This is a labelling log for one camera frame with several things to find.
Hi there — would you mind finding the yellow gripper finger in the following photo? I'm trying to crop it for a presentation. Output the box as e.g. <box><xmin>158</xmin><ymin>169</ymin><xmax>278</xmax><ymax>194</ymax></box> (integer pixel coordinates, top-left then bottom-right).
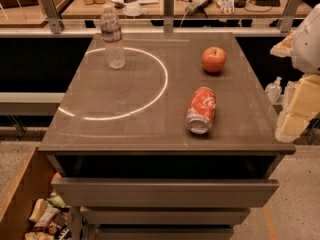
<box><xmin>275</xmin><ymin>74</ymin><xmax>320</xmax><ymax>143</ymax></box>
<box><xmin>270</xmin><ymin>32</ymin><xmax>294</xmax><ymax>58</ymax></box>

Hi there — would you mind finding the red coke can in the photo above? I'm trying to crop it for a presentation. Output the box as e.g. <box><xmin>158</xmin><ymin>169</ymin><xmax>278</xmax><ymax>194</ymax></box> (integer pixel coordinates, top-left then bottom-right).
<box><xmin>185</xmin><ymin>87</ymin><xmax>216</xmax><ymax>134</ymax></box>

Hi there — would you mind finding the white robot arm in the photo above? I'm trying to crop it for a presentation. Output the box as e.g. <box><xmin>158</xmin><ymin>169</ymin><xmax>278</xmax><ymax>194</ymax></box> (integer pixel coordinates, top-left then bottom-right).
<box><xmin>270</xmin><ymin>4</ymin><xmax>320</xmax><ymax>142</ymax></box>

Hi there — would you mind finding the clear sanitizer pump bottle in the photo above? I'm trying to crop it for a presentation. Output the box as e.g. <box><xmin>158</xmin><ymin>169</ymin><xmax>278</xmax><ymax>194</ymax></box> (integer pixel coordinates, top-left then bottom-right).
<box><xmin>265</xmin><ymin>77</ymin><xmax>282</xmax><ymax>103</ymax></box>

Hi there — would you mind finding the clear plastic water bottle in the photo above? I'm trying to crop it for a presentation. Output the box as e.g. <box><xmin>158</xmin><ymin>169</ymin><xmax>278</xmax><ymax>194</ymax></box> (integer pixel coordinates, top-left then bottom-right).
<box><xmin>100</xmin><ymin>4</ymin><xmax>126</xmax><ymax>69</ymax></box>

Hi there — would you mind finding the colourful small box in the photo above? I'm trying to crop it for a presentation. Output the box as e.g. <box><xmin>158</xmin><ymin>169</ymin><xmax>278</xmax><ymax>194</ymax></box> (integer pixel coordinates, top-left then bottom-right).
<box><xmin>217</xmin><ymin>0</ymin><xmax>234</xmax><ymax>14</ymax></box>

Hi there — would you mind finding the red apple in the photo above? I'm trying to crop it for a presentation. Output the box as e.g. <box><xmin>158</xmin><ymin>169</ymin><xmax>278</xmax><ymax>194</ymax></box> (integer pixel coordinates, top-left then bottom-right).
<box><xmin>201</xmin><ymin>46</ymin><xmax>227</xmax><ymax>73</ymax></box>

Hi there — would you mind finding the grey power strip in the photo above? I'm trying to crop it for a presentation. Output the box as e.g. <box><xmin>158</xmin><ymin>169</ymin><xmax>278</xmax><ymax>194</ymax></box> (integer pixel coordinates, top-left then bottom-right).
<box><xmin>185</xmin><ymin>0</ymin><xmax>213</xmax><ymax>15</ymax></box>

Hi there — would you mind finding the grey drawer cabinet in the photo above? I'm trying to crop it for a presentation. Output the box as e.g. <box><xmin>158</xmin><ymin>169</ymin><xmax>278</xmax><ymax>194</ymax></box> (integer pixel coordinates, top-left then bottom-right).
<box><xmin>39</xmin><ymin>32</ymin><xmax>295</xmax><ymax>240</ymax></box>

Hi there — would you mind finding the white plate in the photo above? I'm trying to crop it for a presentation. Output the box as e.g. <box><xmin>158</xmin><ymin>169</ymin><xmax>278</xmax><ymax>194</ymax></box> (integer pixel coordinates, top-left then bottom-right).
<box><xmin>122</xmin><ymin>4</ymin><xmax>144</xmax><ymax>17</ymax></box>

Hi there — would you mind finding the wooden snack bin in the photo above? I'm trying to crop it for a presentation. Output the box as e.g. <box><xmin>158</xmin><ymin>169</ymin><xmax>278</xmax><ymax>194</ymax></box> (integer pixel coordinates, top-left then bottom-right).
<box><xmin>0</xmin><ymin>148</ymin><xmax>56</xmax><ymax>240</ymax></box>

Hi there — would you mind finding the right metal rail bracket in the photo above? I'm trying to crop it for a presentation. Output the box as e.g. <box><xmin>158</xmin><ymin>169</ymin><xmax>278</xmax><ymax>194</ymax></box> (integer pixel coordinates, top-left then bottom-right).
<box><xmin>277</xmin><ymin>0</ymin><xmax>301</xmax><ymax>33</ymax></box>

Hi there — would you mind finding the metal rail bracket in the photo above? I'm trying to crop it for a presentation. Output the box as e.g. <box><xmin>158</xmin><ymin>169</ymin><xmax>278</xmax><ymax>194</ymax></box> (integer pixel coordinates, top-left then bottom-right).
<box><xmin>163</xmin><ymin>0</ymin><xmax>174</xmax><ymax>33</ymax></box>
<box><xmin>277</xmin><ymin>0</ymin><xmax>301</xmax><ymax>33</ymax></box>
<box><xmin>41</xmin><ymin>0</ymin><xmax>64</xmax><ymax>34</ymax></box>

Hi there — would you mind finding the middle metal rail bracket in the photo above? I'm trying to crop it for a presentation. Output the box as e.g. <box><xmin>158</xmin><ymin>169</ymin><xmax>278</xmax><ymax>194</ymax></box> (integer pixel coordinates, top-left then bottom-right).
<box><xmin>163</xmin><ymin>0</ymin><xmax>174</xmax><ymax>33</ymax></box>

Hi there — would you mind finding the left metal rail bracket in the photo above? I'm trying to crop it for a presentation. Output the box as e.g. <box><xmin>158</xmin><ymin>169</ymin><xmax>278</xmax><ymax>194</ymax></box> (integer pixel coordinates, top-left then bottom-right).
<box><xmin>41</xmin><ymin>0</ymin><xmax>64</xmax><ymax>34</ymax></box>

